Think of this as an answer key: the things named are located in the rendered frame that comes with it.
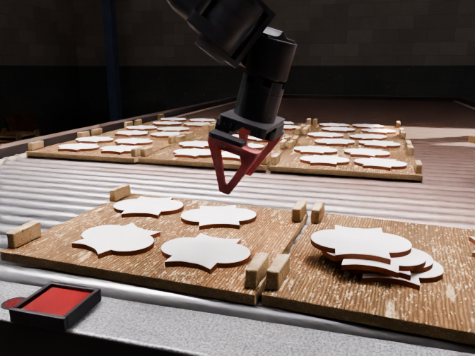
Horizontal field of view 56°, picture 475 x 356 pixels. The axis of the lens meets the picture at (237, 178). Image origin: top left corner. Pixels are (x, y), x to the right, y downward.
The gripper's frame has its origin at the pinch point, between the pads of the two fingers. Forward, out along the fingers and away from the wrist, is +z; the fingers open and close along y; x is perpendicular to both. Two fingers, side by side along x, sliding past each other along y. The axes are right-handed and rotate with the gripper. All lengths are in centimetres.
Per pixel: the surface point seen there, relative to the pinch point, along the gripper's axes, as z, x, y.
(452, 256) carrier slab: 3.8, 32.4, -10.2
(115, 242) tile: 15.9, -15.4, 3.1
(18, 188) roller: 33, -60, -26
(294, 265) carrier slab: 9.3, 11.5, 0.6
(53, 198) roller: 29, -46, -21
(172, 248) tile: 13.4, -6.2, 2.5
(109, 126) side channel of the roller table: 44, -97, -120
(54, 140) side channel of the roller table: 43, -95, -81
